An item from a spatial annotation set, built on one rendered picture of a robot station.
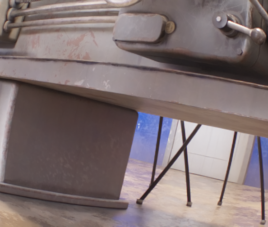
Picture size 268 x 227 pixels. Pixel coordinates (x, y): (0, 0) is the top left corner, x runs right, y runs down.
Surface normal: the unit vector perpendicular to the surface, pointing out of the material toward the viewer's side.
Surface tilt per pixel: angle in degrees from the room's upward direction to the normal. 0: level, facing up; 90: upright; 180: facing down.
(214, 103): 90
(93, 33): 90
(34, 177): 90
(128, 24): 90
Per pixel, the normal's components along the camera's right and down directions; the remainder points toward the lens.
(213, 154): -0.69, -0.17
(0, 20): 0.68, 0.14
